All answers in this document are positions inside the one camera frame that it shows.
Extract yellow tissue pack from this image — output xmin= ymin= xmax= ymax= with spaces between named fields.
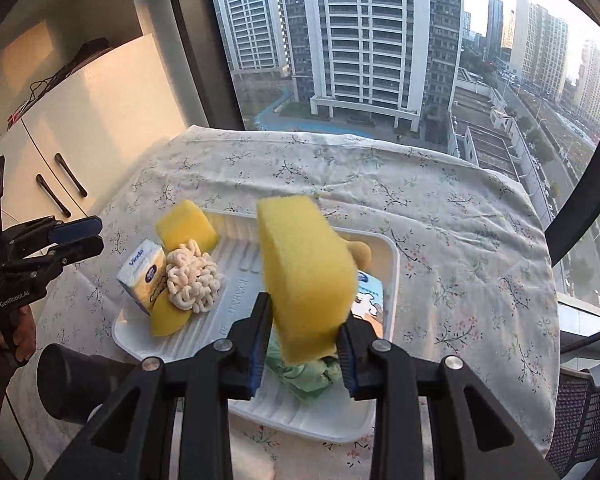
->
xmin=117 ymin=240 xmax=166 ymax=314

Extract yellow round sponge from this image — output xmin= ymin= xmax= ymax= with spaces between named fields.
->
xmin=150 ymin=288 xmax=192 ymax=337

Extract cream chenille mop pad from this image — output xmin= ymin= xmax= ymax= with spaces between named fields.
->
xmin=166 ymin=240 xmax=224 ymax=314

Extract yellow rectangular sponge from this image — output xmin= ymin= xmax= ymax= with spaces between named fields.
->
xmin=155 ymin=200 xmax=220 ymax=252

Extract blue tissue pack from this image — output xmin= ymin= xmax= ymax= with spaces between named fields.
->
xmin=351 ymin=271 xmax=384 ymax=338

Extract large yellow sponge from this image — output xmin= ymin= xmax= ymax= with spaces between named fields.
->
xmin=257 ymin=196 xmax=358 ymax=366

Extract beige knitted cloth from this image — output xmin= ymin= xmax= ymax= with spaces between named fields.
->
xmin=342 ymin=240 xmax=373 ymax=272

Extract person left hand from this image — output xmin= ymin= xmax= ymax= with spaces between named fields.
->
xmin=0 ymin=306 xmax=36 ymax=366

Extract black cylindrical container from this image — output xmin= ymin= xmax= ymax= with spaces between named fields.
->
xmin=36 ymin=344 xmax=135 ymax=425

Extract cream cabinet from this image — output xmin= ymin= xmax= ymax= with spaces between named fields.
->
xmin=0 ymin=35 xmax=186 ymax=226

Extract black chair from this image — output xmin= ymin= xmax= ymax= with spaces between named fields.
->
xmin=546 ymin=366 xmax=600 ymax=478

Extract floral tablecloth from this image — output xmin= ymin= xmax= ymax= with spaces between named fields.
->
xmin=38 ymin=127 xmax=559 ymax=452

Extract green crumpled cloth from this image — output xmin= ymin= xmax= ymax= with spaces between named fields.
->
xmin=265 ymin=333 xmax=341 ymax=404

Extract white plastic tray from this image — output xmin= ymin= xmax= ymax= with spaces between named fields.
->
xmin=112 ymin=211 xmax=400 ymax=443

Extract black cabinet handle lower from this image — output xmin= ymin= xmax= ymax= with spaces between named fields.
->
xmin=35 ymin=174 xmax=71 ymax=218

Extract black cabinet handle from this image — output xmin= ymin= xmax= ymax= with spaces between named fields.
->
xmin=54 ymin=153 xmax=88 ymax=198
xmin=35 ymin=174 xmax=71 ymax=218

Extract black cabinet handle upper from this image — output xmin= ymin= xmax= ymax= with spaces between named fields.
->
xmin=54 ymin=153 xmax=88 ymax=198

